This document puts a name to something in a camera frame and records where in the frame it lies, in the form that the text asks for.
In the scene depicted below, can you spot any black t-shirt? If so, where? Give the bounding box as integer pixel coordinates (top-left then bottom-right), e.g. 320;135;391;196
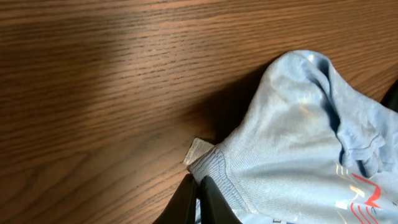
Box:
381;80;398;112

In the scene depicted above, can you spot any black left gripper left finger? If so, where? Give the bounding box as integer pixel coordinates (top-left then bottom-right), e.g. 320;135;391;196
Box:
153;174;197;224

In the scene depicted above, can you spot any light blue printed t-shirt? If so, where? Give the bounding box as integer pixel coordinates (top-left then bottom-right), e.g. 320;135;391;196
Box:
189;50;397;223

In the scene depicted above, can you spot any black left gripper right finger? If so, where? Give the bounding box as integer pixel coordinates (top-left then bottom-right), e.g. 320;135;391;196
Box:
200;176;241;224

